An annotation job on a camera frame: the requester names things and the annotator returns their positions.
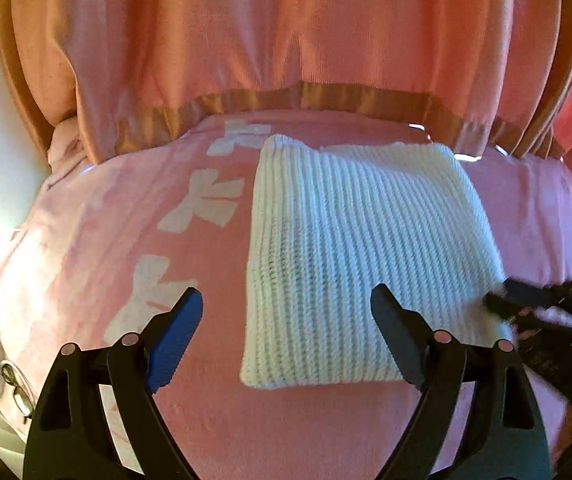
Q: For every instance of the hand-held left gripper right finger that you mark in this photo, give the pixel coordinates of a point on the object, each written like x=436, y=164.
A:
x=395, y=332

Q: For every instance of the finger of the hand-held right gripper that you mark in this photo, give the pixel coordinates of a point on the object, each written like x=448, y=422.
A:
x=515, y=300

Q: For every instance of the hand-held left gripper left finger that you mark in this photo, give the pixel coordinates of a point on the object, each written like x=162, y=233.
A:
x=182, y=332

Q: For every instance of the white knit sweater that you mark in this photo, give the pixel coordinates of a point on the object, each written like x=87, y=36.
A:
x=360, y=260

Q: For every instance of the pink blanket with white bows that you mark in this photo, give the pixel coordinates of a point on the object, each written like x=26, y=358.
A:
x=116, y=240

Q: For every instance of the eyeglasses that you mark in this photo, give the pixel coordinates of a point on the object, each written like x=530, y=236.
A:
x=18, y=392

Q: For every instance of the light pink cloth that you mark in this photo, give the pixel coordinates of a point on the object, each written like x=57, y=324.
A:
x=66, y=145

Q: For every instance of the orange pink curtain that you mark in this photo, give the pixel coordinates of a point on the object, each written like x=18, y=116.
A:
x=286, y=35

